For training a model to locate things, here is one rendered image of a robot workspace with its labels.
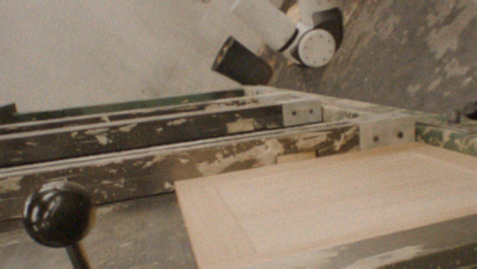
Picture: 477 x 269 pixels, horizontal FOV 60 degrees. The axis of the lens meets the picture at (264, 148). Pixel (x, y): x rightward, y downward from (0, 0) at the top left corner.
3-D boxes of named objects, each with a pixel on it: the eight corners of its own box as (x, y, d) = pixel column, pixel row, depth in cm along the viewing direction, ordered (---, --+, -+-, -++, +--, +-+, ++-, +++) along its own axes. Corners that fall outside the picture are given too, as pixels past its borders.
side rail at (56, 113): (245, 108, 221) (244, 88, 218) (18, 137, 192) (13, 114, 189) (242, 107, 228) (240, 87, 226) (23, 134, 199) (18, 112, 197)
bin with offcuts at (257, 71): (280, 59, 512) (236, 30, 490) (262, 94, 504) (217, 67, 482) (265, 65, 560) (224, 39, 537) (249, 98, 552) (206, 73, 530)
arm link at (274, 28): (237, 14, 91) (299, 68, 98) (238, 25, 82) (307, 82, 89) (268, -25, 87) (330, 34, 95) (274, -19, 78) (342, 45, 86)
